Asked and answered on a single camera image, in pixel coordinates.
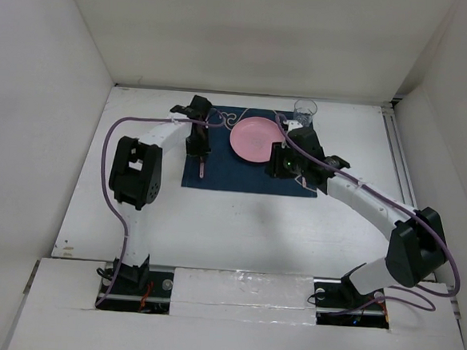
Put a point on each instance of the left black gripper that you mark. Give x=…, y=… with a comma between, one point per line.
x=201, y=151

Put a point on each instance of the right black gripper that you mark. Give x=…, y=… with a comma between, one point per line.
x=274, y=166

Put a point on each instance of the navy blue cloth placemat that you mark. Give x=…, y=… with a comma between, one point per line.
x=226, y=171

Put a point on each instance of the pink plastic plate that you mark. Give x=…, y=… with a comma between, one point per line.
x=252, y=139

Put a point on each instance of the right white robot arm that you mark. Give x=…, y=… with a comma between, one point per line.
x=416, y=243

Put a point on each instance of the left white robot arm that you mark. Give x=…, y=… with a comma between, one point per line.
x=136, y=177

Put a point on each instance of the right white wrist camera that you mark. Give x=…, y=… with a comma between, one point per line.
x=291, y=125

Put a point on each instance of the aluminium corner rail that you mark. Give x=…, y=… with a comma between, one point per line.
x=397, y=154

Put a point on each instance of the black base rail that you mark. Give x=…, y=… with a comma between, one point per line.
x=239, y=296

